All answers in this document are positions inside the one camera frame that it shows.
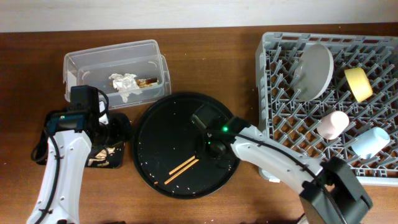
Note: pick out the grey dishwasher rack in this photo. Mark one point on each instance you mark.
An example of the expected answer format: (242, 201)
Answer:
(293, 122)

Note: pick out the round black serving tray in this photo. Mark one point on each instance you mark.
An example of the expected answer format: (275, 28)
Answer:
(165, 138)

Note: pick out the grey round plate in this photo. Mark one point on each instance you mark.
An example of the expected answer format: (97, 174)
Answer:
(313, 73)

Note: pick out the white tissue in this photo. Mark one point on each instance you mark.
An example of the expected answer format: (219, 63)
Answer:
(125, 85)

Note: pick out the black rectangular tray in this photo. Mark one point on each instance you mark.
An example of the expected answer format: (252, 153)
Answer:
(39, 153)

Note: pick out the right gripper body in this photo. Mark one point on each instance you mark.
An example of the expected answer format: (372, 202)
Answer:
(209, 139)

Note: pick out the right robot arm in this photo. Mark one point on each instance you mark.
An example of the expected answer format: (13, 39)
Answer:
(329, 191)

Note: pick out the pink cup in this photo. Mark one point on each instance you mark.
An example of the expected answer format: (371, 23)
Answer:
(333, 124)

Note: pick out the wooden chopstick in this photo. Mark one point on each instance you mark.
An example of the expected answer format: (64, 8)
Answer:
(181, 171)
(182, 165)

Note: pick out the clear plastic storage bin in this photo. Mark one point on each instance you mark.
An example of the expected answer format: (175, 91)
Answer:
(102, 67)

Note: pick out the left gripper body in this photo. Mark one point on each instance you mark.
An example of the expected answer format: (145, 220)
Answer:
(112, 133)

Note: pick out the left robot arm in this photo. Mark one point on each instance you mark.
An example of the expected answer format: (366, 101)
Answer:
(84, 134)

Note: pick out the peanut shells and rice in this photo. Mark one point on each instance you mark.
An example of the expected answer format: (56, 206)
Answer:
(101, 159)

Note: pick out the yellow bowl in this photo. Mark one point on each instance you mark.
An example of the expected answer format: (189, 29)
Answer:
(359, 84)

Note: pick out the light blue cup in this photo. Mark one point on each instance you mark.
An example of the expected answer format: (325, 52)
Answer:
(369, 143)

